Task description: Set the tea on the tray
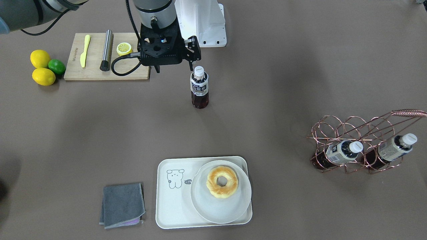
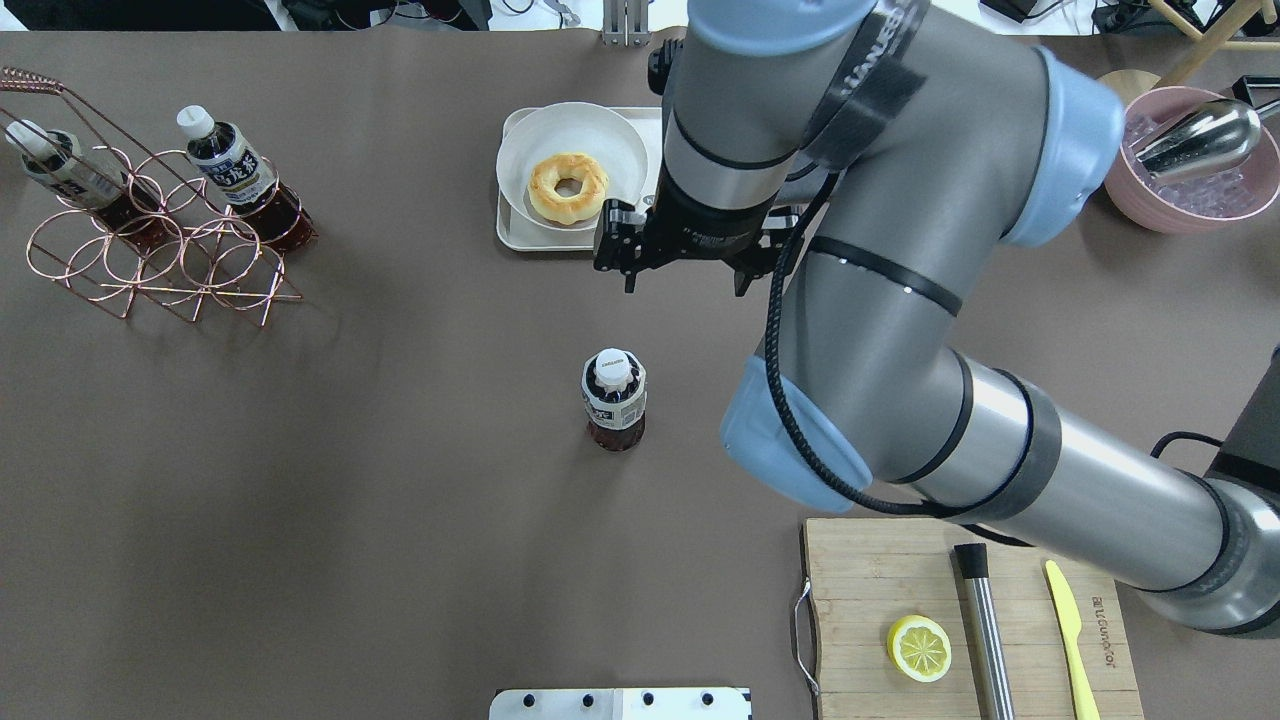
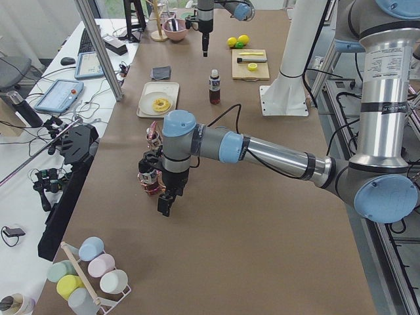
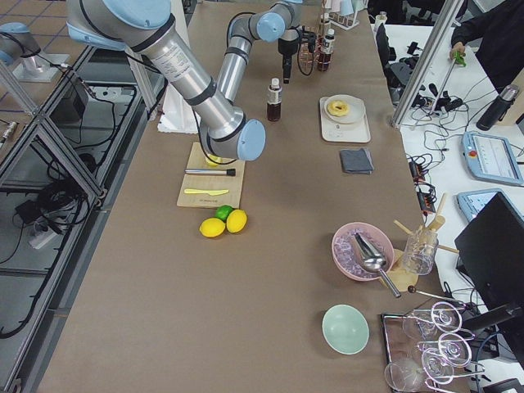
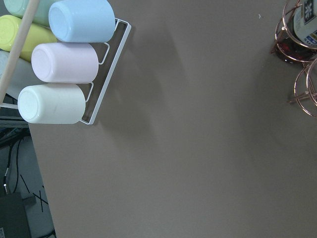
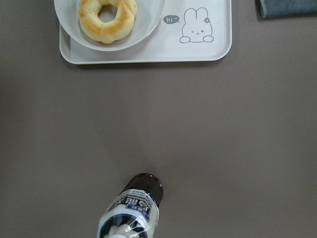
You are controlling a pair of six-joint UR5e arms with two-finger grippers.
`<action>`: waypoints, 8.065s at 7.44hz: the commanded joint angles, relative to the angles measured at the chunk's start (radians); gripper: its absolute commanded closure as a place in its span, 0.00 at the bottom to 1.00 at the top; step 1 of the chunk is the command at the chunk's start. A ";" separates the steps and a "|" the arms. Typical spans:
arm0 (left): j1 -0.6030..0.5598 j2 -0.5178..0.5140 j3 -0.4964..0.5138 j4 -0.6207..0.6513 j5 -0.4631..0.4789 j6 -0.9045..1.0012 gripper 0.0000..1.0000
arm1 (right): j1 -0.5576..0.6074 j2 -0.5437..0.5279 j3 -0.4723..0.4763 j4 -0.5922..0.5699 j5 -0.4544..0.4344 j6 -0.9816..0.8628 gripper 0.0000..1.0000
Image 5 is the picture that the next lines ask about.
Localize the tea bottle front of rack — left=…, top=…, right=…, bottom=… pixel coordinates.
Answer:
left=272, top=0, right=317, bottom=63

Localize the white cup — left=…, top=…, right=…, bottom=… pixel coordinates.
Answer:
left=18, top=83, right=86, bottom=124

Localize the pink cup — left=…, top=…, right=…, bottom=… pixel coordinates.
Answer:
left=31, top=43, right=99, bottom=84

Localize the blue cup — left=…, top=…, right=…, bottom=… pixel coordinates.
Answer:
left=49, top=0, right=115, bottom=43

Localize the grey cup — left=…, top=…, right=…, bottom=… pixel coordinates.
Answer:
left=6, top=59, right=38, bottom=99

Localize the yellow cup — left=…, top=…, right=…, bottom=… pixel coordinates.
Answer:
left=0, top=15, right=57, bottom=62

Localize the green cup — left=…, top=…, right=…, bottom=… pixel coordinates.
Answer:
left=3, top=0, right=57, bottom=27

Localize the white wire cup rack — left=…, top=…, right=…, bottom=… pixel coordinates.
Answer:
left=0, top=17, right=131, bottom=125

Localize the copper wire bottle rack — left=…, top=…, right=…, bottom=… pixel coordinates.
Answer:
left=270, top=0, right=317, bottom=118

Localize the wooden rack handle rod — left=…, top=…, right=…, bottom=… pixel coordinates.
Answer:
left=0, top=0, right=40, bottom=109

